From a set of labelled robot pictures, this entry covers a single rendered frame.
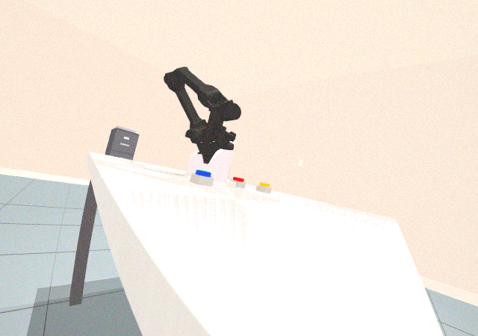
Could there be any red button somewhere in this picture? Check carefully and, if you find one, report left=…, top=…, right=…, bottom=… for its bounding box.
left=230, top=177, right=246, bottom=189

